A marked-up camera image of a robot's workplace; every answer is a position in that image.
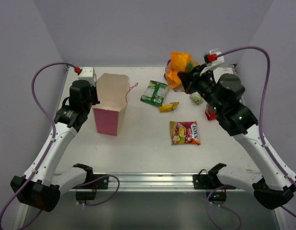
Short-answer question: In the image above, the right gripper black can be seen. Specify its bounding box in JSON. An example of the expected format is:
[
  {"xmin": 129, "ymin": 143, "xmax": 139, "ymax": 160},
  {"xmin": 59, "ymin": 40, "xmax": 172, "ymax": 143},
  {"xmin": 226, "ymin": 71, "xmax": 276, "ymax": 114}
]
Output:
[{"xmin": 177, "ymin": 63, "xmax": 223, "ymax": 113}]

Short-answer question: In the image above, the orange snack bag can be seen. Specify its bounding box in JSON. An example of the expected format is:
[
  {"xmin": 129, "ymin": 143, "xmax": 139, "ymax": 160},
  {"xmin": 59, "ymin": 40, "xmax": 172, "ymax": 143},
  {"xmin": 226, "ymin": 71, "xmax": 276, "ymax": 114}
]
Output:
[{"xmin": 165, "ymin": 51, "xmax": 192, "ymax": 90}]

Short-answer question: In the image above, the paper bag with pink handles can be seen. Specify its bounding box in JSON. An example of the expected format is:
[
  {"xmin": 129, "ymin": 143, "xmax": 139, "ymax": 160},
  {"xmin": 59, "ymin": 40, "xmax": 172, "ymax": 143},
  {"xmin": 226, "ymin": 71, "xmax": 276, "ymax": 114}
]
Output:
[{"xmin": 93, "ymin": 73, "xmax": 131, "ymax": 136}]

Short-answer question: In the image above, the purple snack bag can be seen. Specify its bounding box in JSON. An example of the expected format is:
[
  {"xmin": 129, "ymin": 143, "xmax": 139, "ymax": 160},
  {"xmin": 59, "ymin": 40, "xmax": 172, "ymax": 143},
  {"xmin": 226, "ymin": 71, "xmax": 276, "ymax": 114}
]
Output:
[{"xmin": 163, "ymin": 58, "xmax": 187, "ymax": 92}]

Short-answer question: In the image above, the light green snack packet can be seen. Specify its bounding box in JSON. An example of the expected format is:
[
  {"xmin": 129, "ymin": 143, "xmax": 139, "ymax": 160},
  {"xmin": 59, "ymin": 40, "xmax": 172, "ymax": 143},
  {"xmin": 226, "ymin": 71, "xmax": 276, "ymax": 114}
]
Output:
[{"xmin": 189, "ymin": 92, "xmax": 204, "ymax": 104}]

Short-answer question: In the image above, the green chips bag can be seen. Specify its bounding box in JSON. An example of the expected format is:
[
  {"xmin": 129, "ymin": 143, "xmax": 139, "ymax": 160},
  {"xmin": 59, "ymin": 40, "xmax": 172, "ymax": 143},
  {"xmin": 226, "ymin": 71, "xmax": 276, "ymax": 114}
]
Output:
[{"xmin": 140, "ymin": 80, "xmax": 169, "ymax": 106}]

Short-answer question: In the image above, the yellow snack packet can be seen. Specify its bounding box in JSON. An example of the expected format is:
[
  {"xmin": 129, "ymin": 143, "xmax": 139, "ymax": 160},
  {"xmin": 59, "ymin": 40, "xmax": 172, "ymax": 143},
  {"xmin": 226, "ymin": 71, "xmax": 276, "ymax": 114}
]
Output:
[{"xmin": 159, "ymin": 102, "xmax": 179, "ymax": 113}]

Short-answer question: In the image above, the red snack bag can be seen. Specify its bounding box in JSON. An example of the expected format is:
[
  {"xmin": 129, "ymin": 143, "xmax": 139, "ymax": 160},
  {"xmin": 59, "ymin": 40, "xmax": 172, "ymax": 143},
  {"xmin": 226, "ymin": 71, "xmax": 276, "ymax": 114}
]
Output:
[{"xmin": 205, "ymin": 104, "xmax": 217, "ymax": 121}]

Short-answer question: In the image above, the Fox's candy bag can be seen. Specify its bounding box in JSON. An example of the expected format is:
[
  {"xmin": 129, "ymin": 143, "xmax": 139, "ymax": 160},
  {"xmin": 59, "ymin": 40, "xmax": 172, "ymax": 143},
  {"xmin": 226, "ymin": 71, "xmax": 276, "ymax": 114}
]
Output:
[{"xmin": 169, "ymin": 121, "xmax": 201, "ymax": 145}]

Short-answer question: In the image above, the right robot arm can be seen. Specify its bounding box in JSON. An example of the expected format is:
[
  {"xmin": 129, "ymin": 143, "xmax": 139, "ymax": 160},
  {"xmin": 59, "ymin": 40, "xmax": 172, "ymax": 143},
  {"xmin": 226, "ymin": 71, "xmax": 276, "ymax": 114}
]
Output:
[{"xmin": 178, "ymin": 66, "xmax": 296, "ymax": 210}]

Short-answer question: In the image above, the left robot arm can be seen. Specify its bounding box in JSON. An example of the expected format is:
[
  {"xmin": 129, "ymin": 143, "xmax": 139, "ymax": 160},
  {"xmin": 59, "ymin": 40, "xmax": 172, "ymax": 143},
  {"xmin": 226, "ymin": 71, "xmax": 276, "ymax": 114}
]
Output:
[{"xmin": 11, "ymin": 80, "xmax": 100, "ymax": 212}]

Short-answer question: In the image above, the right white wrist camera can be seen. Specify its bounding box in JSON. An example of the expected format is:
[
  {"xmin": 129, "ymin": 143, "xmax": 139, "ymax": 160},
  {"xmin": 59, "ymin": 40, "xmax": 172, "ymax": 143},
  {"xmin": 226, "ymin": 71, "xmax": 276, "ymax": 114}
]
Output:
[{"xmin": 200, "ymin": 48, "xmax": 225, "ymax": 76}]

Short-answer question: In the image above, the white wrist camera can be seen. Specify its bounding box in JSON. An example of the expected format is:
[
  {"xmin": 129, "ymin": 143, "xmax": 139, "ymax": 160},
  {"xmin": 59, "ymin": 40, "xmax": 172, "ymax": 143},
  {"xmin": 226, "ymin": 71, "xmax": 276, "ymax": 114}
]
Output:
[
  {"xmin": 78, "ymin": 67, "xmax": 96, "ymax": 86},
  {"xmin": 200, "ymin": 48, "xmax": 225, "ymax": 76}
]

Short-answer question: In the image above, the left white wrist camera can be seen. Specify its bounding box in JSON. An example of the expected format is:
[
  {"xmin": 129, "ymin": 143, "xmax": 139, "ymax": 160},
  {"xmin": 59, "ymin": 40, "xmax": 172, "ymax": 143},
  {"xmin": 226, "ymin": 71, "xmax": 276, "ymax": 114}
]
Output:
[{"xmin": 78, "ymin": 67, "xmax": 96, "ymax": 86}]

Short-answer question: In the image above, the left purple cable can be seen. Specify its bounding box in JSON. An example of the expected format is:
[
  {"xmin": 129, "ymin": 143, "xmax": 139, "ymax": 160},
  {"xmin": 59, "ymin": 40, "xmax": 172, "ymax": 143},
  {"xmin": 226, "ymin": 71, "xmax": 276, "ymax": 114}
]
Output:
[{"xmin": 0, "ymin": 62, "xmax": 120, "ymax": 230}]

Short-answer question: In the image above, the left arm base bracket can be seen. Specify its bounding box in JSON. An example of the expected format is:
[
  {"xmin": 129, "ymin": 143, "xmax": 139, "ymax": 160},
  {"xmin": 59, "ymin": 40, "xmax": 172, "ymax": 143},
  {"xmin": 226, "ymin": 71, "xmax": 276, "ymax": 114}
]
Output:
[{"xmin": 74, "ymin": 176, "xmax": 109, "ymax": 204}]

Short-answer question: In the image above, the aluminium mounting rail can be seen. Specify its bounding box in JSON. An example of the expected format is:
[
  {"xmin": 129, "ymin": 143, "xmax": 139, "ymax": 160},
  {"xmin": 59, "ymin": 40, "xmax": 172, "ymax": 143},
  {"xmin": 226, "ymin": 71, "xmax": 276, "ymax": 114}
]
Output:
[{"xmin": 51, "ymin": 172, "xmax": 259, "ymax": 192}]

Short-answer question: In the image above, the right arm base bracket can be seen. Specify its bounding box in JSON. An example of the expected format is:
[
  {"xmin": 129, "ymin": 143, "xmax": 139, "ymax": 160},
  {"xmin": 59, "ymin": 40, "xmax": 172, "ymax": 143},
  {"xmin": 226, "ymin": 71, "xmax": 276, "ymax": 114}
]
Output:
[{"xmin": 192, "ymin": 169, "xmax": 227, "ymax": 203}]

